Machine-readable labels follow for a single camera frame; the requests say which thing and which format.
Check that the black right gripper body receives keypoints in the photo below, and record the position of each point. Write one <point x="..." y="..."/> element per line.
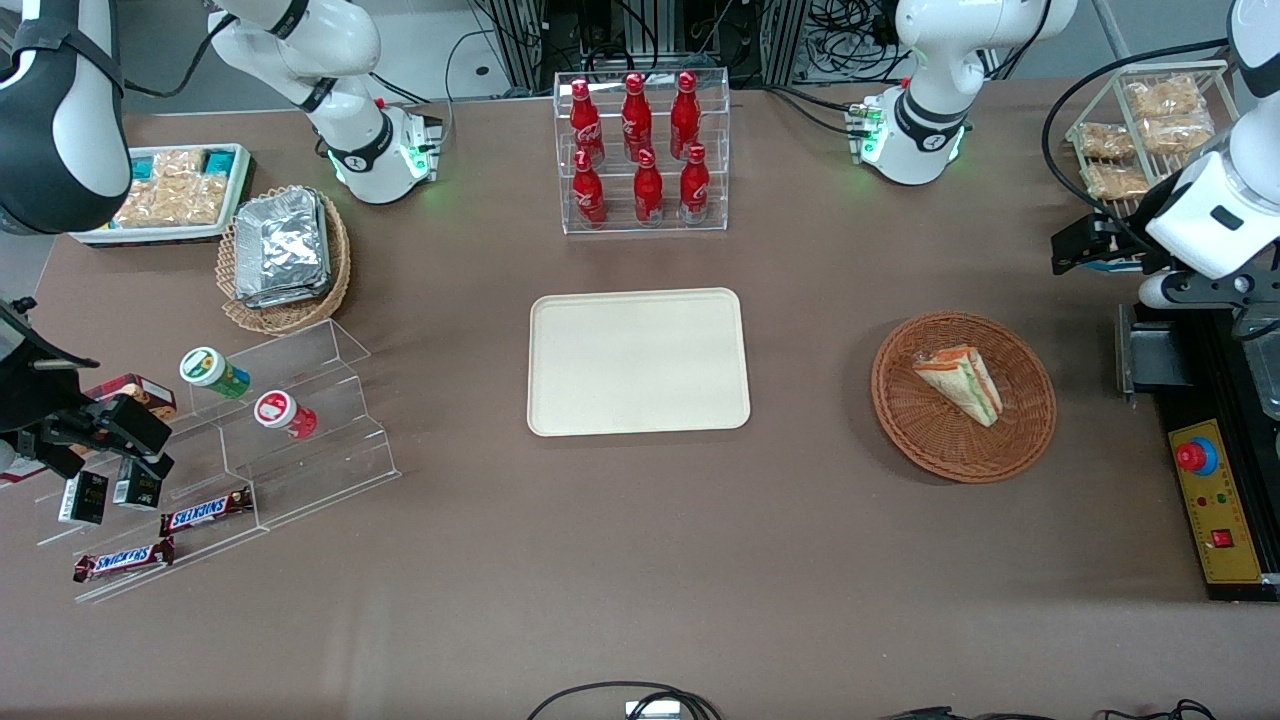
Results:
<point x="28" y="392"/>

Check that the triangular sandwich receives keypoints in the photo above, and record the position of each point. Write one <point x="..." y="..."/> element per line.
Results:
<point x="965" y="385"/>

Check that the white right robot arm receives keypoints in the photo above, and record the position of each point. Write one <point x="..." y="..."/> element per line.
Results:
<point x="300" y="50"/>

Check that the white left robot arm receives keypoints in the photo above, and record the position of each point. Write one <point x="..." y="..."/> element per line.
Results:
<point x="935" y="60"/>

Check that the white rectangular snack tray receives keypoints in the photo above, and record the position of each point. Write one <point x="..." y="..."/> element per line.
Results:
<point x="100" y="235"/>

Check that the light tan wicker basket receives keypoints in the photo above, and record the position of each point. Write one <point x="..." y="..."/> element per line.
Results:
<point x="300" y="312"/>

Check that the brown round wicker basket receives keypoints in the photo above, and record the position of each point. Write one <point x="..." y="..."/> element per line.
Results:
<point x="930" y="440"/>

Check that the beige rectangular tray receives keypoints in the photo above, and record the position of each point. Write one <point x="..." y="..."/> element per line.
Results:
<point x="638" y="362"/>

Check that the red brown snack box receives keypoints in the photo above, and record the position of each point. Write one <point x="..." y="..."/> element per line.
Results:
<point x="150" y="395"/>

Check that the small black box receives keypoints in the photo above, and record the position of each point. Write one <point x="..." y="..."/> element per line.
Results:
<point x="137" y="488"/>
<point x="83" y="498"/>

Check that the clear bagged cracker pack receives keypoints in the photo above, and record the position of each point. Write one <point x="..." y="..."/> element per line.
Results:
<point x="1175" y="134"/>
<point x="1106" y="141"/>
<point x="1165" y="97"/>
<point x="1115" y="182"/>

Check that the green snack cup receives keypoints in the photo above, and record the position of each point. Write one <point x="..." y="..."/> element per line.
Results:
<point x="212" y="370"/>

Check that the Snickers chocolate bar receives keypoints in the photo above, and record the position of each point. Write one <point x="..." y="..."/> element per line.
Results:
<point x="122" y="561"/>
<point x="205" y="512"/>

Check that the red snack cup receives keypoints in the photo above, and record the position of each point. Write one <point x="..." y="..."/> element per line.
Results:
<point x="283" y="413"/>

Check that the clear plastic container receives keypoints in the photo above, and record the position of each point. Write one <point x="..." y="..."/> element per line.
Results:
<point x="1262" y="370"/>

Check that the black machine with red button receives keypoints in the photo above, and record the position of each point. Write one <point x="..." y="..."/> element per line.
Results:
<point x="1200" y="400"/>

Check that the clear acrylic stepped display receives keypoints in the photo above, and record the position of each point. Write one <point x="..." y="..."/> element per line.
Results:
<point x="310" y="470"/>

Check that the red emergency stop button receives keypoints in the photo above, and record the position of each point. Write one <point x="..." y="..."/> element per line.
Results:
<point x="1192" y="456"/>

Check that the clear cracker snack pack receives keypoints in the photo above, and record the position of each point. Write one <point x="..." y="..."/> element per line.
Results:
<point x="175" y="200"/>

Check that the silver foil container stack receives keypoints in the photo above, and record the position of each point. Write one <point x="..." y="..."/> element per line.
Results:
<point x="282" y="248"/>

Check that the teal snack packet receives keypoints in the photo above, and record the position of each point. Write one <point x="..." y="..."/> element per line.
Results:
<point x="143" y="169"/>
<point x="219" y="162"/>

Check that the yellow control panel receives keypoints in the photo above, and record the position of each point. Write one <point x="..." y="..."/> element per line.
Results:
<point x="1225" y="510"/>

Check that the clear acrylic bottle rack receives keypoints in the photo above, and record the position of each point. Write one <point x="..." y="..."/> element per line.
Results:
<point x="715" y="130"/>

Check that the red cola bottle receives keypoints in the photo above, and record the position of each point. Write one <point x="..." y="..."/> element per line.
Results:
<point x="586" y="125"/>
<point x="589" y="195"/>
<point x="648" y="193"/>
<point x="694" y="190"/>
<point x="685" y="118"/>
<point x="636" y="120"/>

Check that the small grey device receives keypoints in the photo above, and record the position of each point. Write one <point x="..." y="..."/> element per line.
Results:
<point x="653" y="711"/>

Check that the aluminium frame profile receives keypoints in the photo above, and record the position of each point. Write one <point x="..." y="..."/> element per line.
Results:
<point x="785" y="40"/>
<point x="518" y="40"/>

